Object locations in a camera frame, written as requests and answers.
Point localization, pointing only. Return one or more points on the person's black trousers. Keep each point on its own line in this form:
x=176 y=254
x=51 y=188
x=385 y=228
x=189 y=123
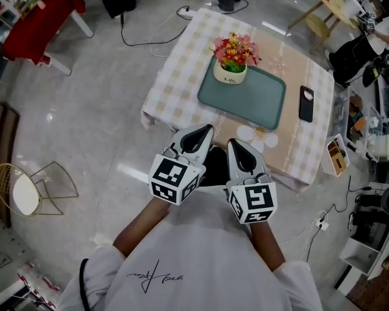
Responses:
x=215 y=167

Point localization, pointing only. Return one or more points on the clear storage bin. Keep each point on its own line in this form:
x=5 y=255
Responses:
x=356 y=122

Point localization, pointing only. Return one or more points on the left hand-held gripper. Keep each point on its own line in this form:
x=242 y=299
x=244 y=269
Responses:
x=172 y=180

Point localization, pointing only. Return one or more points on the red stool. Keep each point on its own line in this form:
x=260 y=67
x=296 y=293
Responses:
x=32 y=28

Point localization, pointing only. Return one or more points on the white power strip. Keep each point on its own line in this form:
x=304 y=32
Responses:
x=185 y=12
x=322 y=223

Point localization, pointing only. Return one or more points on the person's left forearm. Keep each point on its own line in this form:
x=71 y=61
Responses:
x=139 y=225

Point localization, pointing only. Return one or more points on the white organiser box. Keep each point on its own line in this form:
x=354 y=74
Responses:
x=335 y=155

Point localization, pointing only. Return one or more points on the green tray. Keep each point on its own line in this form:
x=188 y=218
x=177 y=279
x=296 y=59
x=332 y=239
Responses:
x=256 y=99

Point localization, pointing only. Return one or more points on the grey panel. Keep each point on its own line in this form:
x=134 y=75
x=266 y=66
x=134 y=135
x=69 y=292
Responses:
x=3 y=251

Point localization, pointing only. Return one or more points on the black smartphone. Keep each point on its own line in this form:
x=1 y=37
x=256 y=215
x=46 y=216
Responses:
x=306 y=104

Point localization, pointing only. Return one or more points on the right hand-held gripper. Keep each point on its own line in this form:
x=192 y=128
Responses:
x=253 y=199

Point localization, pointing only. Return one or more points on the round wooden table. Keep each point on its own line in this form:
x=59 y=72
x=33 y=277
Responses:
x=335 y=5

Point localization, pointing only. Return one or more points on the person's right forearm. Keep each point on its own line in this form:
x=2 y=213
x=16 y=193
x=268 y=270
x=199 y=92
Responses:
x=267 y=248

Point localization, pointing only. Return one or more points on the potted red pink flowers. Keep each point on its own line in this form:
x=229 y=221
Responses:
x=230 y=74

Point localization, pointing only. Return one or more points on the white open cabinet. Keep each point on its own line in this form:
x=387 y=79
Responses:
x=358 y=256

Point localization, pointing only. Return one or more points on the person's white shirt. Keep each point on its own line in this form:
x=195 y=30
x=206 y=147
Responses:
x=197 y=238

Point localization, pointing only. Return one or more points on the table with checked tablecloth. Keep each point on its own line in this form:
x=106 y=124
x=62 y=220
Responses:
x=181 y=76

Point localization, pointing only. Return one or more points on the brown wooden boards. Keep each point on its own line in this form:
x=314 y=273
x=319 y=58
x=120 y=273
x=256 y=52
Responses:
x=0 y=160

